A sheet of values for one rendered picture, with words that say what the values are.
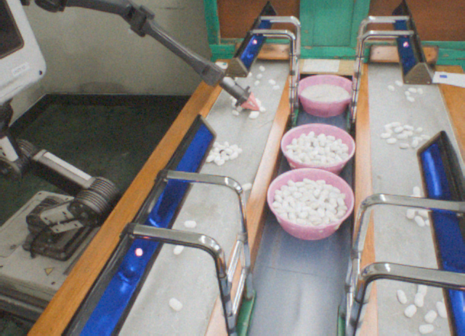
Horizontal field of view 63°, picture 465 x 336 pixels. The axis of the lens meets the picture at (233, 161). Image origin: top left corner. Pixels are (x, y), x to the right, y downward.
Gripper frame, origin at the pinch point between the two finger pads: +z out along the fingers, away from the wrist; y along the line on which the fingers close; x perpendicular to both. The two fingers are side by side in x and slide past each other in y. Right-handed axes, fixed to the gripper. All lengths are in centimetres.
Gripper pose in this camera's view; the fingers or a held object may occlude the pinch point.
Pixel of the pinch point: (257, 108)
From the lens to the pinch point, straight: 166.6
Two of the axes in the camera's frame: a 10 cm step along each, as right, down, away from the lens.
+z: 7.8, 5.9, 2.3
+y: 2.5, -6.1, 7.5
